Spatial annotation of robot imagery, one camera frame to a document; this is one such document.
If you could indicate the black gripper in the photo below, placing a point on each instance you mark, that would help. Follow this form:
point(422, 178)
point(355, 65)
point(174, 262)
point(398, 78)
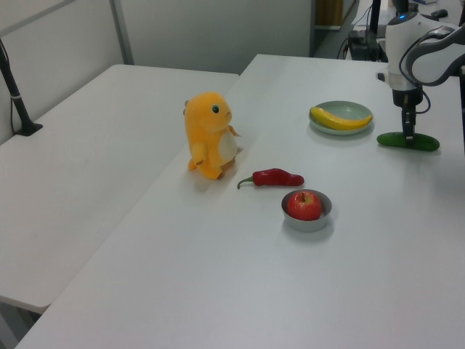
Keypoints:
point(405, 97)

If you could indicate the green cucumber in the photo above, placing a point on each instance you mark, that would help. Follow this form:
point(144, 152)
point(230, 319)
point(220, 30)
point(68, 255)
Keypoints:
point(390, 140)

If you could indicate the small metal bowl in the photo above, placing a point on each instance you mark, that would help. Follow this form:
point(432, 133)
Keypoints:
point(305, 224)

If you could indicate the pale green plate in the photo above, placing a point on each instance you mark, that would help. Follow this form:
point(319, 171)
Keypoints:
point(348, 109)

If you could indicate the yellow banana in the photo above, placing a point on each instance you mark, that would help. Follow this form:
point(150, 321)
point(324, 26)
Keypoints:
point(339, 121)

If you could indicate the black equipment box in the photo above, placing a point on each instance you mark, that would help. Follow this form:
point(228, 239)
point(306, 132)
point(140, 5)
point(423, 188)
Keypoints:
point(359, 45)

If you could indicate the black monitor stand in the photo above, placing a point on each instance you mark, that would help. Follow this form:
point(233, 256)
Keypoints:
point(376, 22)

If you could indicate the black computer mouse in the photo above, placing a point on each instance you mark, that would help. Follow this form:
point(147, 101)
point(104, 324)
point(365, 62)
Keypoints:
point(439, 13)

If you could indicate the red apple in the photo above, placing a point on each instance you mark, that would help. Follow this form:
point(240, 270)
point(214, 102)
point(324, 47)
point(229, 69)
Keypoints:
point(304, 207)

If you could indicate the wooden cabinet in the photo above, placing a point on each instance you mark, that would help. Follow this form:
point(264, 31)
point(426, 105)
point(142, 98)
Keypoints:
point(328, 12)

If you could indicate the red chili pepper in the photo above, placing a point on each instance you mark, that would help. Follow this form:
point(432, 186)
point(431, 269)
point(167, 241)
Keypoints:
point(276, 178)

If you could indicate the orange plush dinosaur toy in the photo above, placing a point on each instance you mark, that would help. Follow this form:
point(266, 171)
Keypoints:
point(209, 138)

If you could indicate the black pole stand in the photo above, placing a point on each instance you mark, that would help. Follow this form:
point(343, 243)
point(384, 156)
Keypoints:
point(16, 98)

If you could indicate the grey partition post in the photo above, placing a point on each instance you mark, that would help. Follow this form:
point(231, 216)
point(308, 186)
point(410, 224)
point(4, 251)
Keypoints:
point(121, 31)

